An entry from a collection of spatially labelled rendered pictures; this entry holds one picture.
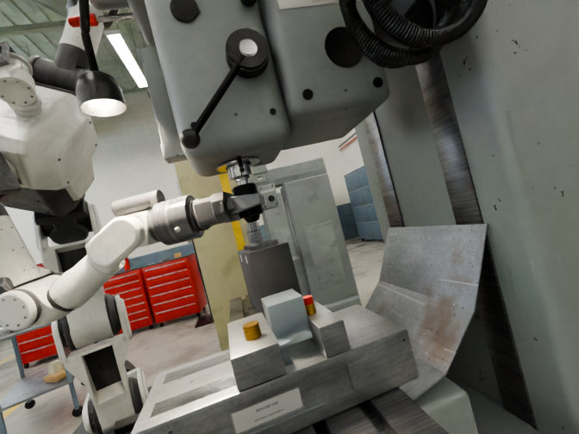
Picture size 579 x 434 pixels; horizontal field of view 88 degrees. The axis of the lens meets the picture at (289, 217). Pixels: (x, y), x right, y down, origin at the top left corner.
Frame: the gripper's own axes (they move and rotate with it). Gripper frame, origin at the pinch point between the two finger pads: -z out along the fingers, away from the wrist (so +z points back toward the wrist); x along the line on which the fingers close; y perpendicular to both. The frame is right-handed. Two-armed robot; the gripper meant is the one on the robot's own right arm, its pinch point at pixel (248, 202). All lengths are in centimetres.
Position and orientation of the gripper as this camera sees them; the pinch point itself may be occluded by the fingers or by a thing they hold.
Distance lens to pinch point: 59.2
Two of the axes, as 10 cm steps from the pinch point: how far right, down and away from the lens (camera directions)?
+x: 0.6, -0.1, 10.0
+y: 2.4, 9.7, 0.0
